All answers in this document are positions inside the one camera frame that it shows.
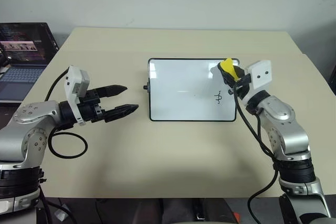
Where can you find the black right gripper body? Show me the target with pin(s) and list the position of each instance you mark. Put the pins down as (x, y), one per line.
(241, 86)

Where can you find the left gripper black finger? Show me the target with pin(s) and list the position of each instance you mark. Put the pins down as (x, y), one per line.
(120, 111)
(113, 90)

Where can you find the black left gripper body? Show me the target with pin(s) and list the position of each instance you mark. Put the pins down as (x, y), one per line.
(90, 107)

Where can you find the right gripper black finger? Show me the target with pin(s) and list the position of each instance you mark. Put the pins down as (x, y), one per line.
(241, 72)
(226, 75)

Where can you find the yellow and black eraser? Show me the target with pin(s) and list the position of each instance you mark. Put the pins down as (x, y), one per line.
(227, 68)

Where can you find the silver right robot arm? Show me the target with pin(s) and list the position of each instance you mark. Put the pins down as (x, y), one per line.
(281, 113)

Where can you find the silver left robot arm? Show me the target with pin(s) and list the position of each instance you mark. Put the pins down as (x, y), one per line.
(34, 111)

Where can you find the small black-framed whiteboard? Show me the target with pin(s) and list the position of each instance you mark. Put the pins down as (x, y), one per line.
(183, 90)

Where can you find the open dark laptop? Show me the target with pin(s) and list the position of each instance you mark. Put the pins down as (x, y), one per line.
(23, 43)

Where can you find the small orange-red part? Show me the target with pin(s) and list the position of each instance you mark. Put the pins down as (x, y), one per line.
(236, 218)

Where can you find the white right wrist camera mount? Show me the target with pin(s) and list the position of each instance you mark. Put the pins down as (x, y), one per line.
(258, 75)

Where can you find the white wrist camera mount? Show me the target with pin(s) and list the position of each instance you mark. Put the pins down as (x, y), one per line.
(73, 77)
(258, 75)

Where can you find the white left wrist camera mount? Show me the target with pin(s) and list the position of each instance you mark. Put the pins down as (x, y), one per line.
(73, 77)

